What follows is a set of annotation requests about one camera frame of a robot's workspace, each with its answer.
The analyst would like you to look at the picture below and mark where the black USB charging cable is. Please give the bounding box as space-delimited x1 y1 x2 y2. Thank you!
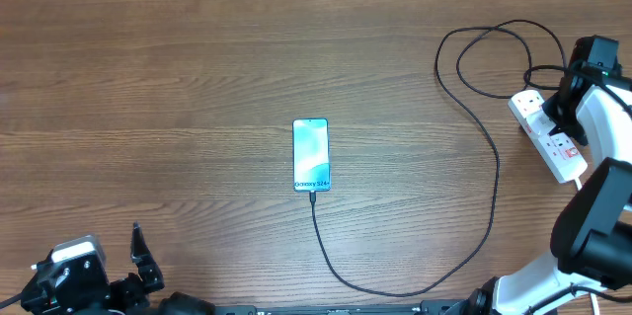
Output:
308 19 569 298

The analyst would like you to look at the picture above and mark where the blue Samsung Galaxy smartphone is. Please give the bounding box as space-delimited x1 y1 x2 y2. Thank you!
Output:
292 118 332 193

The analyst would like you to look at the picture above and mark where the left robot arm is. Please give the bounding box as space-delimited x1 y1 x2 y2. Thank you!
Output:
19 223 216 315

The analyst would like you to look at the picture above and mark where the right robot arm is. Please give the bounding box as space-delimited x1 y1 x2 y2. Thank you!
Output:
448 36 631 314

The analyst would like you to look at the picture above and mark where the white charger plug adapter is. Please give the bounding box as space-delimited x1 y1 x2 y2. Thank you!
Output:
525 109 556 138

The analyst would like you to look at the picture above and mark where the white power strip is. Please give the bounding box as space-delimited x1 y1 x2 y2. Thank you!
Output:
508 90 588 184

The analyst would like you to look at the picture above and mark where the black aluminium mounting rail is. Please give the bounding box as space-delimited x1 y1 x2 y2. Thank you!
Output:
214 299 473 315

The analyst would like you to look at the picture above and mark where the white power strip cord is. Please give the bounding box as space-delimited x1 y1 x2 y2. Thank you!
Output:
572 177 600 315

